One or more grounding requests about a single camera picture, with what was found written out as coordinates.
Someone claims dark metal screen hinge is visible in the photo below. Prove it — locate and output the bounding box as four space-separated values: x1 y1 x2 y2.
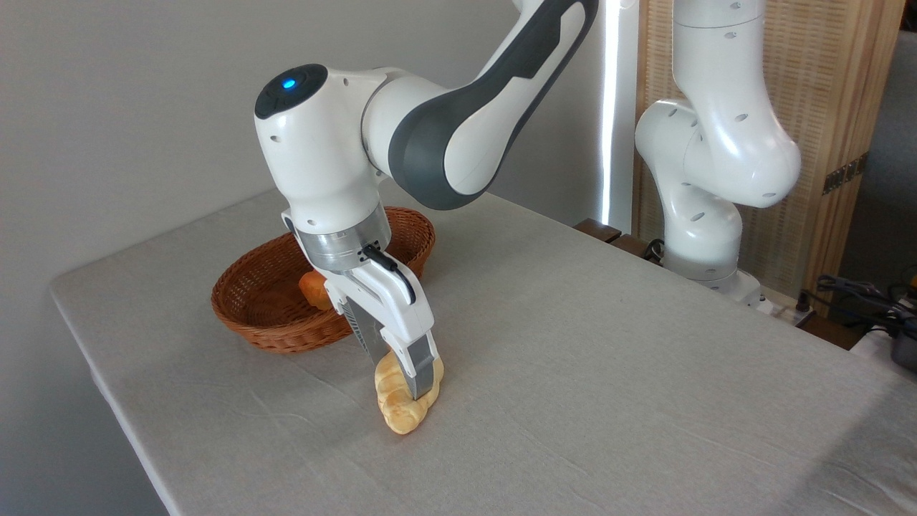
822 152 869 196

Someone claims bundle of black cables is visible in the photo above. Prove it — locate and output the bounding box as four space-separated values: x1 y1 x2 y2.
815 274 917 339

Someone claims small orange bread roll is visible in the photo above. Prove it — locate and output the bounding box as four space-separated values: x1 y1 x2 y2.
299 269 335 310

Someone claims grey tablecloth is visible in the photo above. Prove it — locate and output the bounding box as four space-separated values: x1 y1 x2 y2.
49 150 917 516

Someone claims long braided bread loaf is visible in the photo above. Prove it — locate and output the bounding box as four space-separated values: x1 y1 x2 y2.
374 350 445 435

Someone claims brown woven wicker basket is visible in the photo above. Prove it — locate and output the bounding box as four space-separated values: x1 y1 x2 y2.
211 206 436 355

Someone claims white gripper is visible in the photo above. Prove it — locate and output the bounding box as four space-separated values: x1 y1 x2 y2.
324 257 440 401

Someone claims white power strip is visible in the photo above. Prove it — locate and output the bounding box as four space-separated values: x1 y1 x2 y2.
758 289 817 328

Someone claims dark wooden furniture piece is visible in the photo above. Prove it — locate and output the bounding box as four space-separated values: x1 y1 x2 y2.
575 218 663 264

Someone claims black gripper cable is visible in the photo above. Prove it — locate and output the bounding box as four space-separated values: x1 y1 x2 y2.
361 243 417 305

